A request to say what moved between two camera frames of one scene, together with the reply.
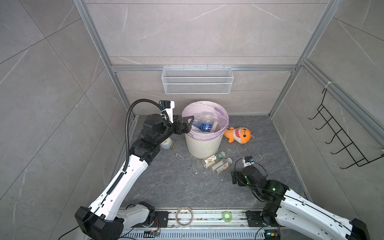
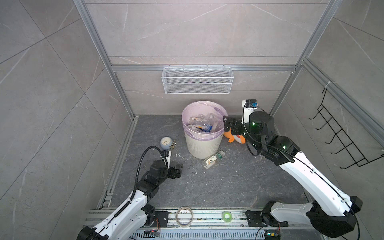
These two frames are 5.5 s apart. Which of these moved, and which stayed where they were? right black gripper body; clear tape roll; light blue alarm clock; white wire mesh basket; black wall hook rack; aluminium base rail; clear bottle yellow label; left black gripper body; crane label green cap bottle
Moved: clear bottle yellow label; left black gripper body; right black gripper body
Stayed: black wall hook rack; crane label green cap bottle; light blue alarm clock; white wire mesh basket; clear tape roll; aluminium base rail
